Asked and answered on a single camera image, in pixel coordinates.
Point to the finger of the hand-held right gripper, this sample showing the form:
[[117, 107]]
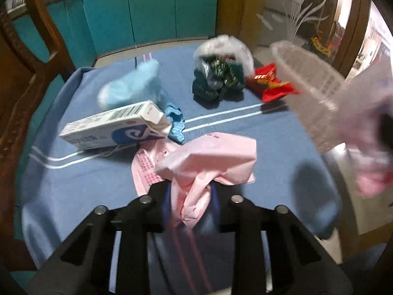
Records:
[[387, 129]]

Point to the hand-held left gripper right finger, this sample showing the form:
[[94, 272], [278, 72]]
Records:
[[215, 209]]

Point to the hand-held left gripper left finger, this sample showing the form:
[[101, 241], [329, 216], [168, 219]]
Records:
[[167, 206]]

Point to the pink tissue packet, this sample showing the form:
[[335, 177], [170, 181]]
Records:
[[368, 159]]

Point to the pink plastic bag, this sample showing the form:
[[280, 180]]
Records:
[[208, 156]]

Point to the white plastic basket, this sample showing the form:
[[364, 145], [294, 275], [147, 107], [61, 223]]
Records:
[[307, 83]]

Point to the white milk carton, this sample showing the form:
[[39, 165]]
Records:
[[107, 126]]

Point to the red snack wrapper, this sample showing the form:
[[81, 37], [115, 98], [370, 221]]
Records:
[[270, 83]]

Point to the white and light blue sock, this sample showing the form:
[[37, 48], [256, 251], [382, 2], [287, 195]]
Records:
[[132, 83]]

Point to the clear bag of green packets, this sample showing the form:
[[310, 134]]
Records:
[[218, 73]]

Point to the blue striped blanket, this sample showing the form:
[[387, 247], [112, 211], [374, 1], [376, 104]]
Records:
[[92, 190]]

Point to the etched glass sliding door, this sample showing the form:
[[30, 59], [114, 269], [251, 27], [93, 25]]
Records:
[[291, 6]]

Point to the carved wooden chair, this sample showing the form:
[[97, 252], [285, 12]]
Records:
[[18, 123]]

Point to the wooden door with glass pane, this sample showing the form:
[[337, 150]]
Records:
[[236, 6]]

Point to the teal kitchen cabinet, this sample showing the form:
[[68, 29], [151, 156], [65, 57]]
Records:
[[70, 27], [153, 9]]

